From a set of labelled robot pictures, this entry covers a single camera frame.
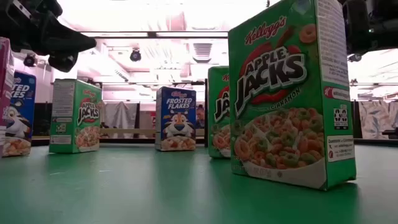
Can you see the white cloth cover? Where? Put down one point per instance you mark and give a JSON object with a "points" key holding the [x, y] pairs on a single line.
{"points": [[121, 115]]}

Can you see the pink Raisin Bran cereal box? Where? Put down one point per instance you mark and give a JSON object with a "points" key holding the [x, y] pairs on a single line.
{"points": [[6, 93]]}

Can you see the black table frame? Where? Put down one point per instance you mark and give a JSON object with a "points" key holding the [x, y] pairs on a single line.
{"points": [[130, 140]]}

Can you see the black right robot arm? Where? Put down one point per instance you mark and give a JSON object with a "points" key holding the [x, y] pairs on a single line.
{"points": [[388, 34]]}

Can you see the green table mat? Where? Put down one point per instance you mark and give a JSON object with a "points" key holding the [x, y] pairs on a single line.
{"points": [[124, 193]]}

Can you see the person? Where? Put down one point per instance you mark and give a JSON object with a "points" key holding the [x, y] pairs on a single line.
{"points": [[200, 113]]}

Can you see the leaf patterned curtain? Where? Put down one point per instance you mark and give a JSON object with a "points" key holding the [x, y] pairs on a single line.
{"points": [[376, 119]]}

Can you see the black shelf end frame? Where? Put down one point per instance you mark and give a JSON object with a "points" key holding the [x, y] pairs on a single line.
{"points": [[206, 109]]}

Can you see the blue Frosted Flakes cereal box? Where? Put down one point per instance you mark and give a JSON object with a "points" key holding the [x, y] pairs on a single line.
{"points": [[21, 112], [175, 124]]}

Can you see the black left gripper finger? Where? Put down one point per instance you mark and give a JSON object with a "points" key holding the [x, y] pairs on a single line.
{"points": [[68, 42]]}

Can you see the black ceiling spotlight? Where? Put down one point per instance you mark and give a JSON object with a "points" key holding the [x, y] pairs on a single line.
{"points": [[29, 60], [355, 57], [135, 55]]}

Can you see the green Apple Jacks cereal box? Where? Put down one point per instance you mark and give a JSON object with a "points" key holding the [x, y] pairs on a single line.
{"points": [[217, 109], [74, 124], [280, 93]]}

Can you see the black background post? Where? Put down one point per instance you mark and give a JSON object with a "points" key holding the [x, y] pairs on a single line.
{"points": [[358, 121]]}

